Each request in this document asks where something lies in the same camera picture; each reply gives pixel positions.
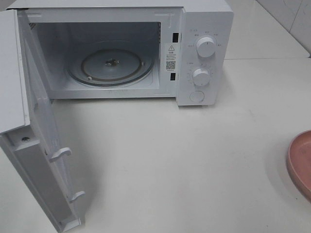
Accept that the round door release button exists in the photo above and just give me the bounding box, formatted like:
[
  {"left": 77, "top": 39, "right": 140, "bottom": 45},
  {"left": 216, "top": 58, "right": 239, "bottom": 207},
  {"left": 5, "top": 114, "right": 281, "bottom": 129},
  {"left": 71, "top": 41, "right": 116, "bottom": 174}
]
[{"left": 190, "top": 91, "right": 205, "bottom": 102}]

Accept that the white timer knob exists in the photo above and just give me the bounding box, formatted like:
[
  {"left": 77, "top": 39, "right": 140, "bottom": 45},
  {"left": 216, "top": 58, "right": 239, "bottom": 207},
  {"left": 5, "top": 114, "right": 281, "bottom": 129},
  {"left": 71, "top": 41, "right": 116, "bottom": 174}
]
[{"left": 192, "top": 68, "right": 211, "bottom": 86}]

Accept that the white microwave door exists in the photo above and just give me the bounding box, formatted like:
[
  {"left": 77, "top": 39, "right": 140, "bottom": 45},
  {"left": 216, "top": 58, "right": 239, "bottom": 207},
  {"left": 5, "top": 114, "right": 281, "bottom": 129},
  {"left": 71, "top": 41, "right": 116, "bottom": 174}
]
[{"left": 0, "top": 9, "right": 84, "bottom": 233}]

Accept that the pink round plate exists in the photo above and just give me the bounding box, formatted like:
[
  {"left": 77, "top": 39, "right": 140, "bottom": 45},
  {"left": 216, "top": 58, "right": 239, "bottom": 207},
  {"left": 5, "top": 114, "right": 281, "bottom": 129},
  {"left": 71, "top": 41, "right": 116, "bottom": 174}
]
[{"left": 286, "top": 130, "right": 311, "bottom": 202}]

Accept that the warning label with QR code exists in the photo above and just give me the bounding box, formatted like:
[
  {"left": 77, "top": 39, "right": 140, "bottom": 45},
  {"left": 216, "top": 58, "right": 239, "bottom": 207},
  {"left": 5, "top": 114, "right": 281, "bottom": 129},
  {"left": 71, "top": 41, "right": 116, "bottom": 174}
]
[{"left": 165, "top": 43, "right": 179, "bottom": 71}]

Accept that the white microwave oven body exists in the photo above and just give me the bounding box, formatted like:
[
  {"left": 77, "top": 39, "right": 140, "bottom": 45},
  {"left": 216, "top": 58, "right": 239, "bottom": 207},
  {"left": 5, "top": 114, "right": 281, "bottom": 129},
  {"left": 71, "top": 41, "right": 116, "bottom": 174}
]
[{"left": 6, "top": 0, "right": 234, "bottom": 106}]

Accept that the upper white power knob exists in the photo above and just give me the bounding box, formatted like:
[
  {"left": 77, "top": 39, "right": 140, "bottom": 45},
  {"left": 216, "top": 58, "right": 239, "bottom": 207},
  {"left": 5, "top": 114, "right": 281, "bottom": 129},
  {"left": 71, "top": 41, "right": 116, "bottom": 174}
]
[{"left": 196, "top": 35, "right": 216, "bottom": 58}]

